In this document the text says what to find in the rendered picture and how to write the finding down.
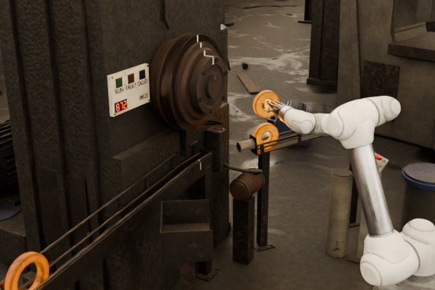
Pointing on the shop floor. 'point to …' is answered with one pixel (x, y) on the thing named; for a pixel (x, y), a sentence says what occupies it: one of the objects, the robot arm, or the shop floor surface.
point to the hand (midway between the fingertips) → (266, 101)
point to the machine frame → (100, 102)
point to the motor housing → (244, 215)
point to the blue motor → (286, 124)
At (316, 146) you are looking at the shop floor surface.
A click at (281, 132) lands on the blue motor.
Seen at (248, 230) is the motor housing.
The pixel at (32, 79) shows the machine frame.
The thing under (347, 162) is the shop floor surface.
